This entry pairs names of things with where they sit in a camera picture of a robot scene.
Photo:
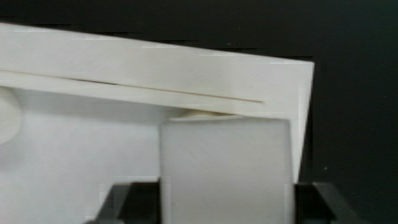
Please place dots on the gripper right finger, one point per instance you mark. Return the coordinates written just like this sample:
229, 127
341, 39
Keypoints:
321, 207

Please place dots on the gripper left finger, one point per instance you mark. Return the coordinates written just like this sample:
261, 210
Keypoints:
131, 204

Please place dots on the white L-shaped obstacle fence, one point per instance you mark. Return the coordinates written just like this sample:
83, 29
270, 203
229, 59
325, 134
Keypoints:
169, 75

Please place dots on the white table leg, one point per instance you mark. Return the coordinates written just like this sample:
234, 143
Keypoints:
225, 171

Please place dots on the white square table top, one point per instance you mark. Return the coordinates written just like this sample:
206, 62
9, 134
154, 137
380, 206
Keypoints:
78, 143

